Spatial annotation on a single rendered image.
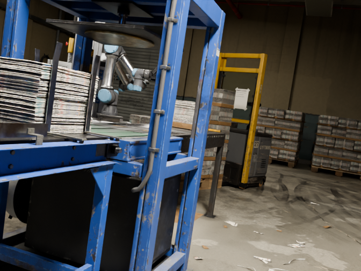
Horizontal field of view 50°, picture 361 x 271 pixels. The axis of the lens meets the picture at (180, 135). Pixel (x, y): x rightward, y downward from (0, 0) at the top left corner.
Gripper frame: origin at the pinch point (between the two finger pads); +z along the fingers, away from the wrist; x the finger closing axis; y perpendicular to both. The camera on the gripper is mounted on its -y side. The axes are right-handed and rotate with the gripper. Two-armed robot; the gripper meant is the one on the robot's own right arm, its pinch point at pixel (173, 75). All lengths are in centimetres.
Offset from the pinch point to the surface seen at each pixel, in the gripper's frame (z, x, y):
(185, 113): 15.3, -3.6, 29.9
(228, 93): 41, -174, -25
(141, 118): -43, -83, 33
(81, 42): -46, 86, 6
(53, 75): -7, 188, 48
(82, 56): -44, 86, 15
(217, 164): 47, -45, 68
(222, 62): 22, -237, -83
